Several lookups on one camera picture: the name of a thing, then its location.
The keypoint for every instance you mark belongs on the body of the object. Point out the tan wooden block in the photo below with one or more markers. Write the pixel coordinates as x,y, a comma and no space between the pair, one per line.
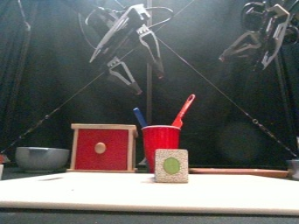
117,157

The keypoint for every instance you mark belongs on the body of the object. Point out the blue toy utensil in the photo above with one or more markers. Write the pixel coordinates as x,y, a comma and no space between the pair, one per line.
139,116

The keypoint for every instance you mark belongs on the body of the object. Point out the toy sushi roll green centre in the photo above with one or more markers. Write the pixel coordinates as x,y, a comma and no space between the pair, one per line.
171,166

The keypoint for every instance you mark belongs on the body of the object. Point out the red toy knife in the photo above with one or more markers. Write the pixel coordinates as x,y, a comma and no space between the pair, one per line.
183,112

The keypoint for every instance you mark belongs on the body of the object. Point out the red plastic cup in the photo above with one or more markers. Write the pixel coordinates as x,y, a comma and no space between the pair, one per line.
159,140

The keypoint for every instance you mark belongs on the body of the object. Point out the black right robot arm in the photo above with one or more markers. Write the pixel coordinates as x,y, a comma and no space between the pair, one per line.
293,17

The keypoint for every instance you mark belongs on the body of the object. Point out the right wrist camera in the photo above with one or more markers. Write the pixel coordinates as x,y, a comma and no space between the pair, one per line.
253,17

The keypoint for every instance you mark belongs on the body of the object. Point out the grey-blue toy pot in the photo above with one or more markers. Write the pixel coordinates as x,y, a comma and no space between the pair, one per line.
41,159

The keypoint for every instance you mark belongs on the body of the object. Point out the pink-brown plastic tray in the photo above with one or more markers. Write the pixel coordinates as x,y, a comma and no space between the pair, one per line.
241,172

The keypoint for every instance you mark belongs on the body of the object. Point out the white cutting board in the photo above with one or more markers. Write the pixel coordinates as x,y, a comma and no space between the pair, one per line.
147,192

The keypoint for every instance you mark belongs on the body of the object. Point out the vertical metal frame pole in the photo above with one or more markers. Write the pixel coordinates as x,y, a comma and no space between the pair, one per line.
149,96

